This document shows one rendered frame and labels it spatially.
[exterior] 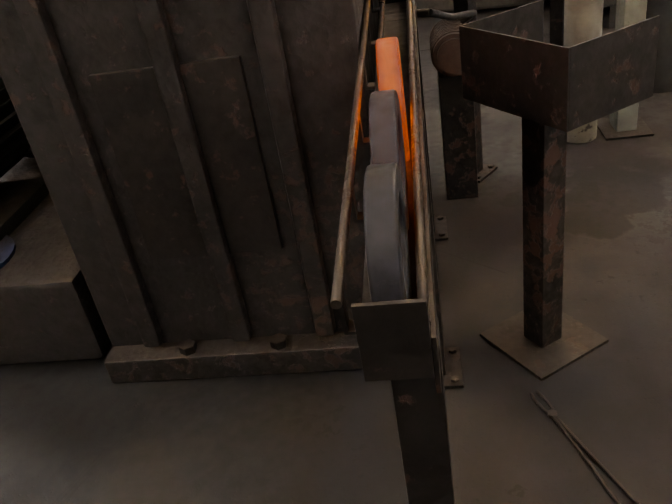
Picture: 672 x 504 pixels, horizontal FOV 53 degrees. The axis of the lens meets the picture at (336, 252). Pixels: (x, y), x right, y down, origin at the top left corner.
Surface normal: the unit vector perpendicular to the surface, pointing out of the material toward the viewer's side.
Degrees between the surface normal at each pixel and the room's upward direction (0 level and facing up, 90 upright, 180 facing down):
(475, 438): 0
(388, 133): 43
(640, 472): 0
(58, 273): 0
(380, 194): 24
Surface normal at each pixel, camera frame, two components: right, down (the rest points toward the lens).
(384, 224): -0.17, -0.25
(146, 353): -0.15, -0.84
